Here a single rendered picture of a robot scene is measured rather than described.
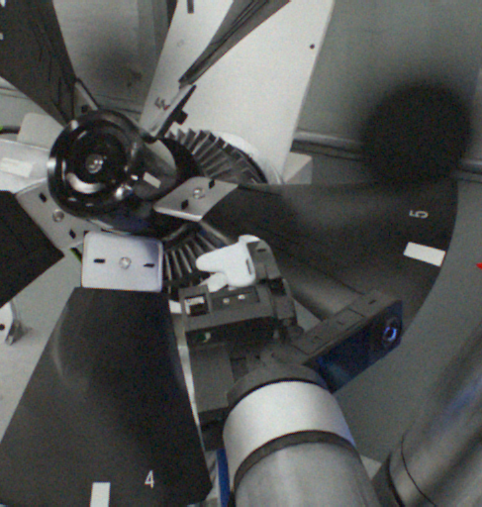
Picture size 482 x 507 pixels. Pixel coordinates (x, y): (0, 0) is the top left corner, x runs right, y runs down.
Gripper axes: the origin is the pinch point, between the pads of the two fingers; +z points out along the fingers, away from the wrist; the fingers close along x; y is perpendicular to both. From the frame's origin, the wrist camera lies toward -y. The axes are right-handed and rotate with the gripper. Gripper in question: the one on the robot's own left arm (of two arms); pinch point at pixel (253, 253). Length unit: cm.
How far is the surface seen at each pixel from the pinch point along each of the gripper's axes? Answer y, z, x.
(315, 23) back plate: -18.5, 42.7, -10.2
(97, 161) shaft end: 13.4, 12.8, -6.3
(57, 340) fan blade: 20.6, 3.8, 8.4
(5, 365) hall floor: 78, 127, 109
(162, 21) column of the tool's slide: 2, 80, -7
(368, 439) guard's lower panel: -35, 63, 109
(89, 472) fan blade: 19.6, -4.4, 19.3
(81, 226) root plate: 17.8, 18.3, 3.5
